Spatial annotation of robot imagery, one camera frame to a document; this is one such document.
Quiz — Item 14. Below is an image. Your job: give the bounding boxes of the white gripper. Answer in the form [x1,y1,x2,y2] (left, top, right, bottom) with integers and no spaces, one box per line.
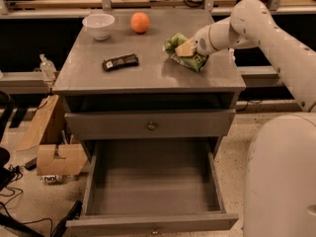
[175,26,212,57]

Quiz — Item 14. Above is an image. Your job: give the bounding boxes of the green jalapeno chip bag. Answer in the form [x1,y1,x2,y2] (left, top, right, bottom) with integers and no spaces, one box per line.
[163,33,208,72]

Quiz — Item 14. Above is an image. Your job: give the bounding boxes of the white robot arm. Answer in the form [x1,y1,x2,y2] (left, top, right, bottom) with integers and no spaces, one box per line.
[176,0,316,237]

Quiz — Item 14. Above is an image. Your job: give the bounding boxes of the grey drawer cabinet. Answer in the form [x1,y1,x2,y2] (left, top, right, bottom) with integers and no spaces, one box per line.
[53,9,245,151]

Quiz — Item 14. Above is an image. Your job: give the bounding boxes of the grey middle drawer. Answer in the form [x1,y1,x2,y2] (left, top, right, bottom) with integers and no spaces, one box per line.
[65,110,235,140]

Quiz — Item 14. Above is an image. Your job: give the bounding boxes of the open grey bottom drawer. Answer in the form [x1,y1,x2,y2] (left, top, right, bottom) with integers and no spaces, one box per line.
[67,138,238,237]

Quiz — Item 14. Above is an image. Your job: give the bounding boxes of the white pump bottle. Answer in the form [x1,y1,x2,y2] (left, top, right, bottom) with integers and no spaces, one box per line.
[228,48,236,61]

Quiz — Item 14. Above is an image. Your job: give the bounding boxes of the orange fruit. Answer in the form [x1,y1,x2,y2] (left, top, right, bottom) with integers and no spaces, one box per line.
[130,12,150,34]

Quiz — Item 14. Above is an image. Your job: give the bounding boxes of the black snack bar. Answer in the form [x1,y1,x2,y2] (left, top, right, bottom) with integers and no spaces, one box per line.
[102,53,139,71]

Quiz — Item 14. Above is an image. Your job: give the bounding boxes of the white bowl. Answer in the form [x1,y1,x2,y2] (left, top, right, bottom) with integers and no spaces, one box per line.
[82,13,116,40]

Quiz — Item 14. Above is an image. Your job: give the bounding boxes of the clear plastic bottle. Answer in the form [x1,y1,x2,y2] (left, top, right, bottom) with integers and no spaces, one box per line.
[39,54,56,80]

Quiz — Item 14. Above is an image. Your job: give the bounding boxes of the brown cardboard box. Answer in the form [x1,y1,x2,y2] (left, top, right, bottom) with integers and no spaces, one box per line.
[17,95,87,176]

